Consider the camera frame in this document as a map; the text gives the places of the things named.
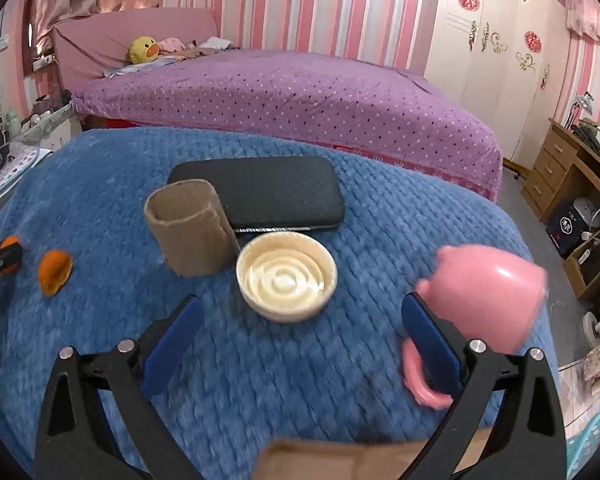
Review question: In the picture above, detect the pink metal mug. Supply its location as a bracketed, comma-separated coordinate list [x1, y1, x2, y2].
[401, 245, 548, 411]

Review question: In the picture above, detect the cardboard tube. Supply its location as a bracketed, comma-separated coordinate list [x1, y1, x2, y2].
[144, 179, 239, 278]

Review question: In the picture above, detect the light blue laundry basket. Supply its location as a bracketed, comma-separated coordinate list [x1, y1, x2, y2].
[566, 412, 600, 480]

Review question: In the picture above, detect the blue fleece blanket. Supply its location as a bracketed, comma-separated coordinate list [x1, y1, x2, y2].
[0, 128, 530, 479]

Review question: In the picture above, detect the dotted folded quilt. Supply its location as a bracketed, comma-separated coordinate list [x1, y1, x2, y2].
[0, 142, 52, 198]

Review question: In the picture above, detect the tan phone case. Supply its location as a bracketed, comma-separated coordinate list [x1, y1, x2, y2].
[249, 426, 494, 480]

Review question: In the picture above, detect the pink headboard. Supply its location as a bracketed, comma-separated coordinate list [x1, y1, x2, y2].
[52, 8, 219, 91]

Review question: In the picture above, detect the wooden desk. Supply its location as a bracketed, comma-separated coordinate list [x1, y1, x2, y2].
[521, 120, 600, 300]

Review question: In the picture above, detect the yellow duck plush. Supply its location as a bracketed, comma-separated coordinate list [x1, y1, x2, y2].
[128, 36, 160, 64]

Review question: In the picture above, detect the cream round lid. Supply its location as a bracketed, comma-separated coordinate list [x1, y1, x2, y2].
[235, 232, 338, 323]

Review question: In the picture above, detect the black wallet case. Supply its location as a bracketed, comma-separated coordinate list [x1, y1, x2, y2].
[168, 156, 344, 233]

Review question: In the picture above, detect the desk lamp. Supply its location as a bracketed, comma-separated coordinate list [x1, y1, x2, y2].
[565, 91, 594, 129]

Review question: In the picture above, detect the purple dotted bed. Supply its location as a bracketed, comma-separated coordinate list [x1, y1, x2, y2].
[71, 50, 503, 200]

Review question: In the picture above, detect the white wardrobe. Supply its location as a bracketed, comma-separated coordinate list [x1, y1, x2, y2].
[425, 0, 569, 168]

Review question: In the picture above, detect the pink right curtain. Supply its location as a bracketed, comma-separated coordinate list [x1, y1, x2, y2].
[566, 0, 600, 42]

